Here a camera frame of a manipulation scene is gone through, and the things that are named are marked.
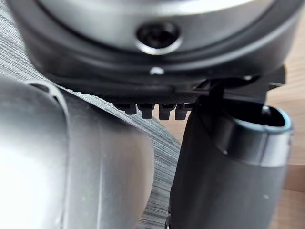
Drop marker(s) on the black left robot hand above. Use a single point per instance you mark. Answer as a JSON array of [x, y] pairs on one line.
[[152, 59]]

